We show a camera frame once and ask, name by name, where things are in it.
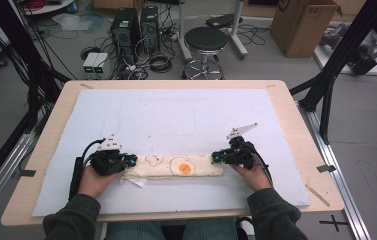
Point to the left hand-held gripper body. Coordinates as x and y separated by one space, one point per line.
107 163

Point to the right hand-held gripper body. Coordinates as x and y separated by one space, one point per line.
241 153

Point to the cream cloth towel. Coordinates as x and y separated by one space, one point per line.
162 168

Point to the person's left hand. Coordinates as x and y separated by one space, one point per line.
92 181

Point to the person's right hand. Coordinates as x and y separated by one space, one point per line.
257 178

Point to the white foam mat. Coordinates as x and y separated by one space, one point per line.
176 116

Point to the person's left leg in jeans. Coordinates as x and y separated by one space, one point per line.
132 231

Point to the person's leg in jeans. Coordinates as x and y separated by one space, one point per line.
211 230
132 231

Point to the person's right leg in jeans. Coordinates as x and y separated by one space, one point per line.
211 230

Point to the black tape piece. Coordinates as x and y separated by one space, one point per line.
326 168
26 173

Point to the thin wooden stick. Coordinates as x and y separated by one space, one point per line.
317 195

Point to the white power supply unit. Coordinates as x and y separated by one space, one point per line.
101 64
89 63

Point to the black tape cross mark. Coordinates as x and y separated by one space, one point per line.
333 222

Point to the black round stool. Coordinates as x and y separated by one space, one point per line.
206 38

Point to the large black computer tower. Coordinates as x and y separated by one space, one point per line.
124 33

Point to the slim black computer tower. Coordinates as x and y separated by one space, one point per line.
150 26

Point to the flat black device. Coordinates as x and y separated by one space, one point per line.
222 20

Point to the brown cardboard box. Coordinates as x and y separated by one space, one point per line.
304 30

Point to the clear plastic bag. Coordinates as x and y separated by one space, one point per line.
72 21

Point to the grey robot part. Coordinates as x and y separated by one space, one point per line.
334 35

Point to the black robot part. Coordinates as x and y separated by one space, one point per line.
362 61

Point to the white round table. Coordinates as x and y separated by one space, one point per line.
49 7

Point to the aluminium rail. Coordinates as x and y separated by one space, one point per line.
6 170
336 166

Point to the black metal frame stand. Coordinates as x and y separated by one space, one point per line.
339 56

